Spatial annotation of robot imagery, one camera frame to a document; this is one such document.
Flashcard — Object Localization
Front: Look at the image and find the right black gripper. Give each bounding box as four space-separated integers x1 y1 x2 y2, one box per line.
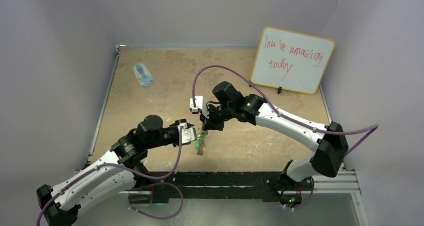
200 104 235 132

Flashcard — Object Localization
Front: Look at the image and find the metal disc with keyrings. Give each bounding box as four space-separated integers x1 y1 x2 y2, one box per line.
195 125 208 156

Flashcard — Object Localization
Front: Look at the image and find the green tag key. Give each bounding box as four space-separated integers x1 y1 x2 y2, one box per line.
195 138 204 151

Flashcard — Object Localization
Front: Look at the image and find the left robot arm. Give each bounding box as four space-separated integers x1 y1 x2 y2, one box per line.
36 115 197 225

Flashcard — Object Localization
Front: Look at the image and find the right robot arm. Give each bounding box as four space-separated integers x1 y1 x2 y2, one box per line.
189 81 348 189

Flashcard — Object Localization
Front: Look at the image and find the black base beam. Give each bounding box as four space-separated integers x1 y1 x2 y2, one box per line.
129 164 314 205

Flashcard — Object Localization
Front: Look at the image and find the blue white blister package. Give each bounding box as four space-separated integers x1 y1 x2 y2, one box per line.
133 63 154 87

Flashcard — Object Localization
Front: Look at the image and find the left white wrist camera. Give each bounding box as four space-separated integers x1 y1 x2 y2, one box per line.
177 122 198 145

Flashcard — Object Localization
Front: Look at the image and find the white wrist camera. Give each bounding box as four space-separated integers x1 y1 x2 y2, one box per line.
189 96 209 118
177 122 198 145

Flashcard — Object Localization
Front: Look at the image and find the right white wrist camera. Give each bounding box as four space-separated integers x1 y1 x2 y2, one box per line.
189 96 209 118

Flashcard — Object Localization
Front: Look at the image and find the whiteboard with yellow frame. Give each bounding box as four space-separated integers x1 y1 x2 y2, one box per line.
250 27 336 95

